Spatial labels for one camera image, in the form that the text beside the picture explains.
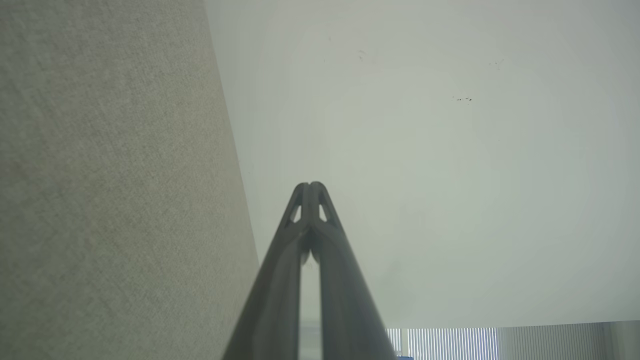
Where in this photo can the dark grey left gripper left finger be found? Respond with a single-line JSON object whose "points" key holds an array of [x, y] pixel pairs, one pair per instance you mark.
{"points": [[275, 300]]}

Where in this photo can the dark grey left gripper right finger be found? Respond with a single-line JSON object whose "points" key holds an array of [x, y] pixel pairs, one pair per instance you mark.
{"points": [[345, 300]]}

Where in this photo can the white vertical window blinds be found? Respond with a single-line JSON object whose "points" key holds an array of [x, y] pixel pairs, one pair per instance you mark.
{"points": [[450, 345]]}

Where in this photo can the grey fabric sofa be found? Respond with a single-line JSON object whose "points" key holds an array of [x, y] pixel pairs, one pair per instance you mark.
{"points": [[100, 175]]}

